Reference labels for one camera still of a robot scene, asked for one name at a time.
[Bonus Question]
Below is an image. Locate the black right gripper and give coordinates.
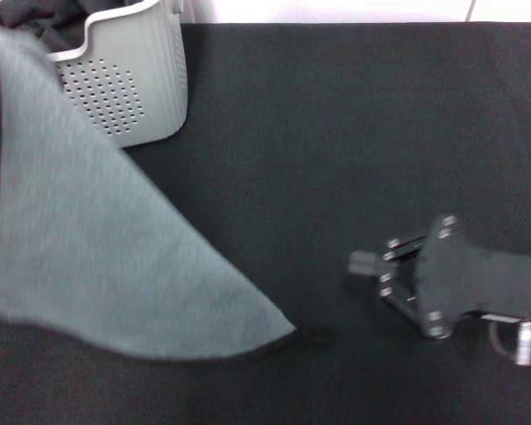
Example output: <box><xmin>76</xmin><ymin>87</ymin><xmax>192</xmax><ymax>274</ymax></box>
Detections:
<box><xmin>347</xmin><ymin>214</ymin><xmax>531</xmax><ymax>342</ymax></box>

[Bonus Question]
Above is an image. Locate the yellow grey towel white label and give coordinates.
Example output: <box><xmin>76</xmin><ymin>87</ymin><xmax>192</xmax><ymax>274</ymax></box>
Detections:
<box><xmin>0</xmin><ymin>26</ymin><xmax>298</xmax><ymax>363</ymax></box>

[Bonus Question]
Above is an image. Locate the black tablecloth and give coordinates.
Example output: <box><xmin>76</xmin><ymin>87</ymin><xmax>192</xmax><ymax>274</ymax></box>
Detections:
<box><xmin>0</xmin><ymin>20</ymin><xmax>531</xmax><ymax>425</ymax></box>

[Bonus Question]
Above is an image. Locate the grey perforated storage box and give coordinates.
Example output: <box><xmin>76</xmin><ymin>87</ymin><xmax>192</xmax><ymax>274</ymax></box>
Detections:
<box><xmin>46</xmin><ymin>0</ymin><xmax>189</xmax><ymax>150</ymax></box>

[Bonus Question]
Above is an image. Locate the dark cloth pile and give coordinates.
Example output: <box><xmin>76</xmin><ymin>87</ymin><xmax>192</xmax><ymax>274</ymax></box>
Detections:
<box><xmin>0</xmin><ymin>0</ymin><xmax>129</xmax><ymax>54</ymax></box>

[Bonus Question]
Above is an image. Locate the black cable silver plug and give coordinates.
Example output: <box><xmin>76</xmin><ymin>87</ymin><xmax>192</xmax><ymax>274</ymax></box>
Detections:
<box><xmin>486</xmin><ymin>319</ymin><xmax>531</xmax><ymax>367</ymax></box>

